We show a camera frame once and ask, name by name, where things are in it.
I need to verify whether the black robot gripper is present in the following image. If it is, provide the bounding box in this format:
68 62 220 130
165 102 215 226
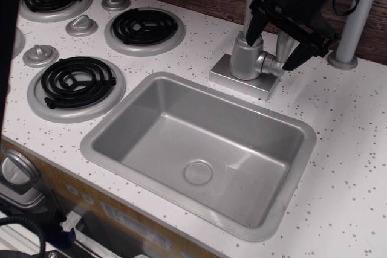
246 0 340 71

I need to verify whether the silver faucet lever handle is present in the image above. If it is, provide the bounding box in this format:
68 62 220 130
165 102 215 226
254 30 296 76

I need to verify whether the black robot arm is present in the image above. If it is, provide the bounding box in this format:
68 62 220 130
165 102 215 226
246 0 360 71

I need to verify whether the silver toy faucet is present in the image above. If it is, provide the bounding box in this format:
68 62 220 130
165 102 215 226
209 0 280 101

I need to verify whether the grey support pole right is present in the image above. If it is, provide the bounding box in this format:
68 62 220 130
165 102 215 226
327 0 374 71

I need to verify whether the grey plastic sink basin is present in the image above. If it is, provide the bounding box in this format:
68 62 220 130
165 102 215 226
80 72 317 242

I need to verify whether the middle stove burner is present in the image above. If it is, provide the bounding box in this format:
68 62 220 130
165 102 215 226
104 8 186 57

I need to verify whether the stove burner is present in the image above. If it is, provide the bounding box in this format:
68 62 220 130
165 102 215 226
104 8 186 57
19 0 93 23
27 56 126 124

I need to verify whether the silver stove knob back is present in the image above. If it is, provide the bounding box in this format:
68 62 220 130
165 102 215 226
101 0 131 11

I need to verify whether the silver stove knob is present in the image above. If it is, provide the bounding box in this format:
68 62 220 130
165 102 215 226
65 15 98 37
22 45 59 68
101 0 131 11

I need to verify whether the silver stove knob middle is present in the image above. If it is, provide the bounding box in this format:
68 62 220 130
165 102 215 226
65 15 98 37

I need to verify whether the front stove burner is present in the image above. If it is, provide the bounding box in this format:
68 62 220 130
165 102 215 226
27 56 126 124

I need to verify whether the back left stove burner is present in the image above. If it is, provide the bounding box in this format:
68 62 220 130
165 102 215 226
19 0 93 23

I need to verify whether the silver stove knob front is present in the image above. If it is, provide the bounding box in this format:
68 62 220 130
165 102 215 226
22 45 59 68

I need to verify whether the partial burner left edge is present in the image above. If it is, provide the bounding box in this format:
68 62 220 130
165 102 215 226
12 27 25 59

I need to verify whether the silver oven dial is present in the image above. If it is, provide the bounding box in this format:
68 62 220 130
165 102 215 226
1 149 40 195

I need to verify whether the dark vertical post left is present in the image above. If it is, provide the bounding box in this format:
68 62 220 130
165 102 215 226
1 0 19 128

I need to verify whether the black cable lower left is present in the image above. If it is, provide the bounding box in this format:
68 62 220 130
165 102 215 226
0 214 46 258

